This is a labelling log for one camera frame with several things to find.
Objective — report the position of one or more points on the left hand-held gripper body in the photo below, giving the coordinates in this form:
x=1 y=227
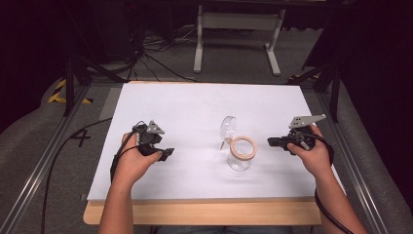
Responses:
x=150 y=138

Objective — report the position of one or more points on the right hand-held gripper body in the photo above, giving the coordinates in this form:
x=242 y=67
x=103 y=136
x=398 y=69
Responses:
x=300 y=138

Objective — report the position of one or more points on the person's right hand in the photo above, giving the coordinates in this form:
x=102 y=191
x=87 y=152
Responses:
x=316 y=159

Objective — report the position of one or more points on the person's left hand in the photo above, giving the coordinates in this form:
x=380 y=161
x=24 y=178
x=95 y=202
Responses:
x=133 y=164

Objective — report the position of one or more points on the clear glass jar hinged lid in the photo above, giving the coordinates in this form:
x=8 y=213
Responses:
x=242 y=149

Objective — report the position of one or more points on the white sheet table cover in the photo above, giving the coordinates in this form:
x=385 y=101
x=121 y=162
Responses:
x=195 y=107

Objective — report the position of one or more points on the black metal stand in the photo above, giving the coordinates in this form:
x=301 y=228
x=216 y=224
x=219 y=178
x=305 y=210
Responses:
x=334 y=87
x=69 y=84

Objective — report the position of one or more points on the yellow black floor tape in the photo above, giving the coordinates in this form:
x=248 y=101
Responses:
x=55 y=97

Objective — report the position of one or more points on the aluminium floor rail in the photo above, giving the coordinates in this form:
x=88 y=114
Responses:
x=357 y=169
x=39 y=169

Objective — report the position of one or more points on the white metal table frame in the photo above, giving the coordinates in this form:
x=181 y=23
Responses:
x=238 y=21

